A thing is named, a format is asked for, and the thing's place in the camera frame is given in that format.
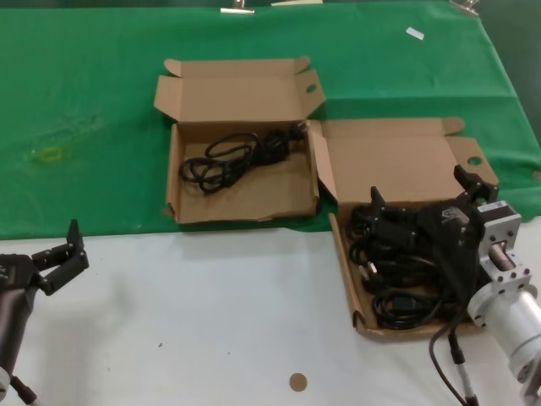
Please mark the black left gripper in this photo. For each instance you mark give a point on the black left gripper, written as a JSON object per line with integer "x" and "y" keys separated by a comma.
{"x": 17, "y": 272}

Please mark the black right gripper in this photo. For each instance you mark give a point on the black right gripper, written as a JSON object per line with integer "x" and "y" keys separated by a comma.
{"x": 460, "y": 262}

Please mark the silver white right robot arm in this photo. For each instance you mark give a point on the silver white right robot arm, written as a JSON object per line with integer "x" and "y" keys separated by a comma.
{"x": 520, "y": 321}

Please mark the brown cardboard box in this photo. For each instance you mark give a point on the brown cardboard box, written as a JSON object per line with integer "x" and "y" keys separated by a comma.
{"x": 380, "y": 169}
{"x": 253, "y": 199}

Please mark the green table cloth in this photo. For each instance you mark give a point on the green table cloth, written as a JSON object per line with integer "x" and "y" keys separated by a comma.
{"x": 84, "y": 84}

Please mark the round cardboard disc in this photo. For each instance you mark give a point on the round cardboard disc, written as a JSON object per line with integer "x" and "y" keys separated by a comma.
{"x": 297, "y": 382}

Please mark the beige paper sheet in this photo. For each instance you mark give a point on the beige paper sheet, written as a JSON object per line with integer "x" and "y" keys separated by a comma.
{"x": 296, "y": 2}

